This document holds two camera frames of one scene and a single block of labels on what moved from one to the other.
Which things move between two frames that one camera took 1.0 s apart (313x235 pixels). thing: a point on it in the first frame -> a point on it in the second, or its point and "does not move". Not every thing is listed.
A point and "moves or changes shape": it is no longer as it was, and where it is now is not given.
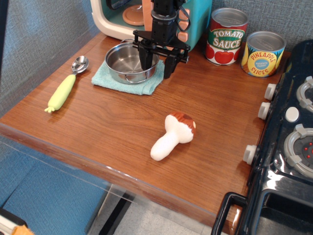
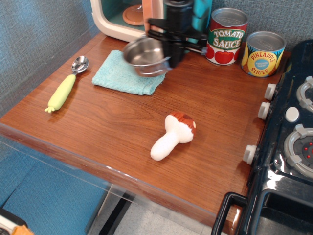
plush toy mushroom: [181, 128] does not move
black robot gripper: [163, 38] -> [175, 32]
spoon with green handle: [79, 64] does not move
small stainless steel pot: [122, 63] moves or changes shape
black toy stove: [279, 198] does not move
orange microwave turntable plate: [133, 14] does not move
